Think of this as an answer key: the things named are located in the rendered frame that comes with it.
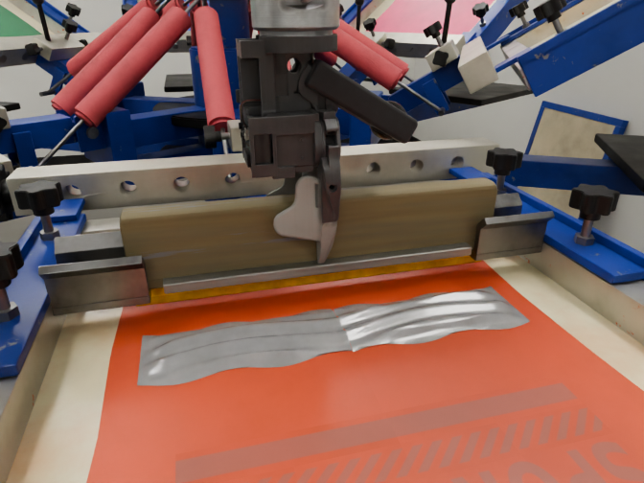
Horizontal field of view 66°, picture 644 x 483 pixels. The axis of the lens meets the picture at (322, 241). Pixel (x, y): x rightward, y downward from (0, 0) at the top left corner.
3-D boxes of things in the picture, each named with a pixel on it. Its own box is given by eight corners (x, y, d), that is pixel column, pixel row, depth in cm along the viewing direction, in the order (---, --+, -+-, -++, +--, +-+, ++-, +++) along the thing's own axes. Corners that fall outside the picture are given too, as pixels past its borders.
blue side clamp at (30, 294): (36, 429, 37) (12, 355, 34) (-38, 443, 36) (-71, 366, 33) (95, 257, 64) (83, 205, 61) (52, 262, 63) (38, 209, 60)
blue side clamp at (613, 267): (640, 322, 50) (659, 261, 47) (598, 330, 49) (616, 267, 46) (481, 216, 77) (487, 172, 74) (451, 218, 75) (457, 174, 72)
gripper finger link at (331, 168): (311, 216, 49) (307, 126, 47) (329, 214, 49) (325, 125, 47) (324, 226, 45) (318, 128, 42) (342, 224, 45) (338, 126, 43)
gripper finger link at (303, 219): (274, 268, 49) (266, 175, 47) (332, 261, 51) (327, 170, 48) (280, 278, 46) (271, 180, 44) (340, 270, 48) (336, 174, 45)
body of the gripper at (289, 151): (242, 163, 50) (233, 34, 45) (325, 156, 52) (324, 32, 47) (253, 186, 43) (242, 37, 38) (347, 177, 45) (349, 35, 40)
